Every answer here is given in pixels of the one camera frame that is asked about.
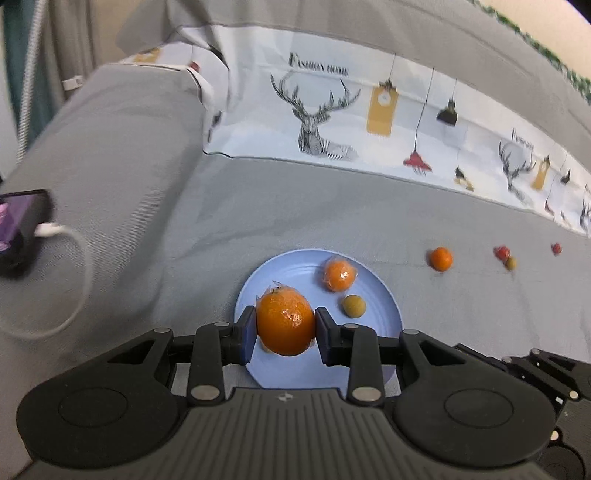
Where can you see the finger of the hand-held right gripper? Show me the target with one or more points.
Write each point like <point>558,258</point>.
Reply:
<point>545,369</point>

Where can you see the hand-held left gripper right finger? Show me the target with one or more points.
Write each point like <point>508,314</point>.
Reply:
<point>323,337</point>

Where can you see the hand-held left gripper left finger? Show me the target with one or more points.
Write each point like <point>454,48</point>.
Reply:
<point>248,334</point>

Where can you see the large plastic-wrapped orange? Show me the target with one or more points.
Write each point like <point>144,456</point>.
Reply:
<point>284,323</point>

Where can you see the yellow-green round fruit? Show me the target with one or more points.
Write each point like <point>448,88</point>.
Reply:
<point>354,306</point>
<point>511,263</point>

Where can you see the blue plastic plate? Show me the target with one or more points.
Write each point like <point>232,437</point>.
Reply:
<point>304,277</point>

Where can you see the small wrinkled plastic-wrapped orange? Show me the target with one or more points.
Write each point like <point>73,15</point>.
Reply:
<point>339,275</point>

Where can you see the small red fruit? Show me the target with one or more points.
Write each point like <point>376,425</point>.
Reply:
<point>501,252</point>
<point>556,249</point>

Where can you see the grey bed sheet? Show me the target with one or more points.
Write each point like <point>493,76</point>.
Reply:
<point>323,207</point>

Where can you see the bare orange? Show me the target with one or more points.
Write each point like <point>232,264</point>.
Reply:
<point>441,259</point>

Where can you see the grey pillow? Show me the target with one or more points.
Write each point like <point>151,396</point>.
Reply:
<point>115,138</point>

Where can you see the black phone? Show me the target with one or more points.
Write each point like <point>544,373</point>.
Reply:
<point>23,221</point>

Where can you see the grey quilt with deer print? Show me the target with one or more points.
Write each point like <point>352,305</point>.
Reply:
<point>415,55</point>

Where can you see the white tag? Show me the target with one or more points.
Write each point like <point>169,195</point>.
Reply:
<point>72,83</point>

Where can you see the beige curtain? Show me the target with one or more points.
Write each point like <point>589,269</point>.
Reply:
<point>78,37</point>

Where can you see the teal curtain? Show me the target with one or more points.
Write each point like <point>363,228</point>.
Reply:
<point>11,69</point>

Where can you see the white frame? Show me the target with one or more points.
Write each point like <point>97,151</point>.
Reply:
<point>23,138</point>

